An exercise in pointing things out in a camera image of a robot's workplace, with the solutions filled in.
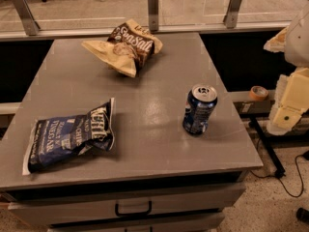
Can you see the brown sea salt chip bag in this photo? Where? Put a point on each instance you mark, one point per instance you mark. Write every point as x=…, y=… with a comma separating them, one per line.
x=127, y=49

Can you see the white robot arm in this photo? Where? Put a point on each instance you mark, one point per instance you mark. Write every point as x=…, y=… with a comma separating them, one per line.
x=291, y=97

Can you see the blue salt vinegar chip bag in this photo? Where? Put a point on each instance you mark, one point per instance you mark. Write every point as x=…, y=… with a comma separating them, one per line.
x=58, y=139

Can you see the blue soda can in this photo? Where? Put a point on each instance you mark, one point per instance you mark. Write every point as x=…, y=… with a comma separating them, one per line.
x=200, y=103

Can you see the orange tape roll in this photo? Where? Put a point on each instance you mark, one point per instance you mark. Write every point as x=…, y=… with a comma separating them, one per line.
x=258, y=93

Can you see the lower grey drawer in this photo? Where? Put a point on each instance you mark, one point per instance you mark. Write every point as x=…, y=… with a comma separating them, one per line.
x=185, y=223

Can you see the grey drawer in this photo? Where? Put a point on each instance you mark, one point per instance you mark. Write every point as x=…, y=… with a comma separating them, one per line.
x=95, y=207
x=185, y=223

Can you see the black table leg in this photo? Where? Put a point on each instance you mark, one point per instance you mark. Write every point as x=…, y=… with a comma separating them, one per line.
x=280, y=171

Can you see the upper grey drawer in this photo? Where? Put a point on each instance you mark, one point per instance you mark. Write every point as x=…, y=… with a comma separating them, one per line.
x=95, y=207

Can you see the black object on floor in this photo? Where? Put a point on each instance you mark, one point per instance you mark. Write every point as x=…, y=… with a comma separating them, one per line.
x=303, y=215

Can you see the black upper drawer handle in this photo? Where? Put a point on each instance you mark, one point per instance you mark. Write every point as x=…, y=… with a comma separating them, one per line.
x=133, y=210

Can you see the middle metal railing bracket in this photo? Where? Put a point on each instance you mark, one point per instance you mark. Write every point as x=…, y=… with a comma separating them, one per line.
x=153, y=15

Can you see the metal railing bracket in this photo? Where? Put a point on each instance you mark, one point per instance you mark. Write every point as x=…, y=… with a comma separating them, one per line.
x=153, y=15
x=30, y=25
x=231, y=17

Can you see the right metal railing bracket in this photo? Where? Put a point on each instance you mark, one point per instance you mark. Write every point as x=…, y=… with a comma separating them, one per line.
x=231, y=17

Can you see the left metal railing bracket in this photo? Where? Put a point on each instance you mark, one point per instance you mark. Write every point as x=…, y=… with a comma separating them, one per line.
x=30, y=25

